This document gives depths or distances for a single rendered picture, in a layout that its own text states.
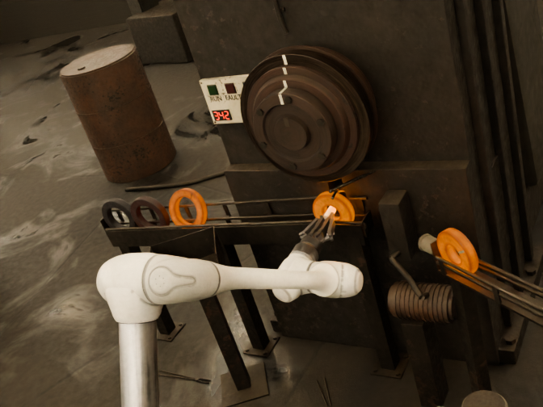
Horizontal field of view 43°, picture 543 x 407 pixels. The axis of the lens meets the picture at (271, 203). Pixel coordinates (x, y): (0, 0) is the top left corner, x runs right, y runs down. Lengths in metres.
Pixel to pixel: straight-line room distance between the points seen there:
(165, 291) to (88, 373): 1.83
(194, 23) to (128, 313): 1.14
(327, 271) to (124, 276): 0.62
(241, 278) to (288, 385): 1.08
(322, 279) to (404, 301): 0.40
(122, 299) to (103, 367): 1.66
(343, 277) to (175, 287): 0.60
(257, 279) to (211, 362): 1.28
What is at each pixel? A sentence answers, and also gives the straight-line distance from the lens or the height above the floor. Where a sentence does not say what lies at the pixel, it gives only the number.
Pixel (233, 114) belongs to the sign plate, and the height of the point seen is 1.10.
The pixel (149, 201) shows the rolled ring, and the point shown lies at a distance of 2.94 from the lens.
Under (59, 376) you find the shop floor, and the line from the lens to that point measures 3.57.
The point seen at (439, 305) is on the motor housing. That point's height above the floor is 0.50.
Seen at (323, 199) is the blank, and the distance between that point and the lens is 2.43.
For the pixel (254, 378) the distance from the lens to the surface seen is 3.00.
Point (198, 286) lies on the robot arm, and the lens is 1.73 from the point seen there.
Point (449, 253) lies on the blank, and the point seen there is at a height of 0.69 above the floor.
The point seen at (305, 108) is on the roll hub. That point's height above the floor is 1.20.
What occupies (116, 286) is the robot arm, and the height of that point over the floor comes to 1.07.
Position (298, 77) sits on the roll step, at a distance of 2.17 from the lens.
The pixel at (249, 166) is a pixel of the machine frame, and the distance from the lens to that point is 2.66.
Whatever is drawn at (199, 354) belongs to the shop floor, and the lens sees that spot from 3.25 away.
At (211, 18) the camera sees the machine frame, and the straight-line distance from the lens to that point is 2.48.
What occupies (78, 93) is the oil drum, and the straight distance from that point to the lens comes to 5.05.
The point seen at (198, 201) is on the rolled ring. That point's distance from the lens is 2.82.
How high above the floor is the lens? 1.97
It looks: 28 degrees down
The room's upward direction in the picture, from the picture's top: 18 degrees counter-clockwise
